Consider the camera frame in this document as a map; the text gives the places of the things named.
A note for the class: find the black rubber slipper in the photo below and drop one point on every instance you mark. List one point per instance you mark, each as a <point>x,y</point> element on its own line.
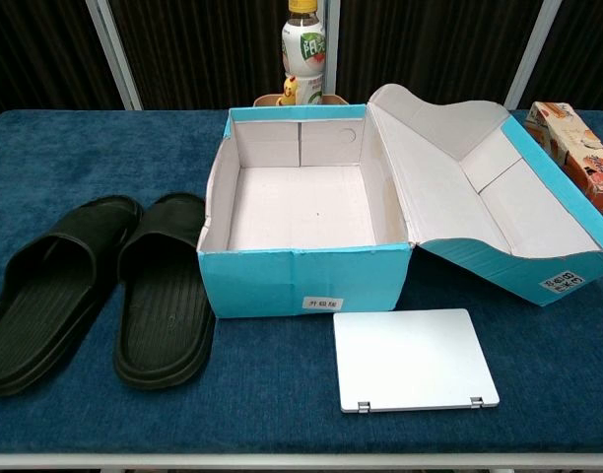
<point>30,315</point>
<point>158,320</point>

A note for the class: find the light blue shoe box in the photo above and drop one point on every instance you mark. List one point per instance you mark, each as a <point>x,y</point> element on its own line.
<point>301,286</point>

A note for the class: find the tan wooden container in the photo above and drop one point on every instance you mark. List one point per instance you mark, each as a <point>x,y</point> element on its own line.
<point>336,100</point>

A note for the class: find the yellow chick toy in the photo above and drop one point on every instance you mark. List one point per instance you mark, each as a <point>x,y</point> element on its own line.
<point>289,91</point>

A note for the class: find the dark blue table cloth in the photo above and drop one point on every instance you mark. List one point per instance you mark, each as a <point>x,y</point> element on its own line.
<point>262,384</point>

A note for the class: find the yellow capped drink bottle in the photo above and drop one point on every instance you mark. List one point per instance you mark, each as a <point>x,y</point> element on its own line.
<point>304,49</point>

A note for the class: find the dark brown curtain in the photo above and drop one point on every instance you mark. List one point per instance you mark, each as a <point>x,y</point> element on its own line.
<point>208,49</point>

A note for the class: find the orange snack carton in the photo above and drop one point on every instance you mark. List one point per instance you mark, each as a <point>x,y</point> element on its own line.
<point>582,157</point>

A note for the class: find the white metal frame post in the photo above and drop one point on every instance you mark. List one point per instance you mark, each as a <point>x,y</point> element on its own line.
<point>115,54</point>
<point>533,54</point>
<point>332,44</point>

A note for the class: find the white table edge rail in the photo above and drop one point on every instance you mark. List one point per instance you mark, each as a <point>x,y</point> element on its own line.
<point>301,461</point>

